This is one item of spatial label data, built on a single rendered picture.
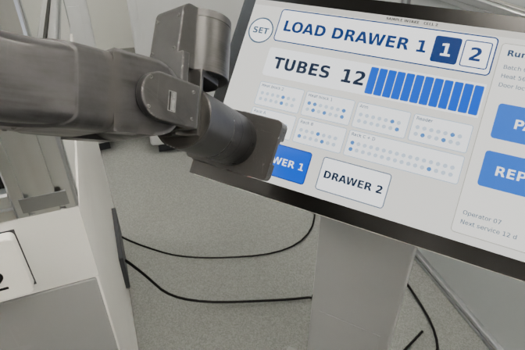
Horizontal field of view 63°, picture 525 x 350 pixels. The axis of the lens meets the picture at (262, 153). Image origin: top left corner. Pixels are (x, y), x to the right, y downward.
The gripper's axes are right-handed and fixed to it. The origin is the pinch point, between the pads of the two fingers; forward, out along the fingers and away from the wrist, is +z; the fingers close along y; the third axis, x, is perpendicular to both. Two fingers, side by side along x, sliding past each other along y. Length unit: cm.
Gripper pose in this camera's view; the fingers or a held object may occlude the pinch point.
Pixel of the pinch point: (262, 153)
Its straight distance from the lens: 55.3
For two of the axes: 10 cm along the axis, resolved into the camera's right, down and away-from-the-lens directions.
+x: -3.0, 9.5, -0.5
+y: -8.8, -2.6, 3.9
